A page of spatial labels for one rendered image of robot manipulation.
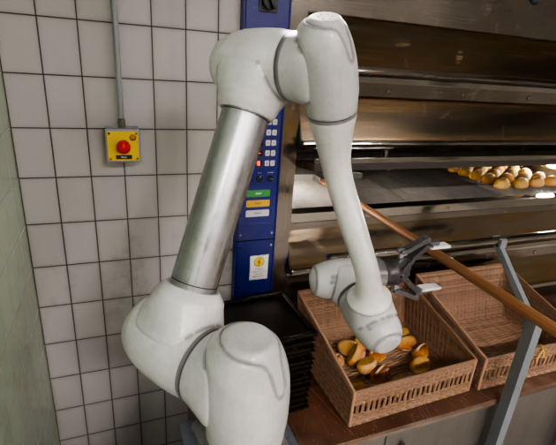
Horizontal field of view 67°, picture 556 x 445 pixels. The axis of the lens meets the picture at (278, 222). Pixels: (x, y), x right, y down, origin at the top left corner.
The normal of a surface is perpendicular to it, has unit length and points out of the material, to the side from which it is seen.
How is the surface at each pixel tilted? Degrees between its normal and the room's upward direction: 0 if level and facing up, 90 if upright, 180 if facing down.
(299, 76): 108
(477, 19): 90
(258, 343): 5
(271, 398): 80
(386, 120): 70
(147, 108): 90
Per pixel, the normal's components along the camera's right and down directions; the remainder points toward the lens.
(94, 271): 0.35, 0.36
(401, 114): 0.36, 0.02
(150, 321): -0.52, -0.21
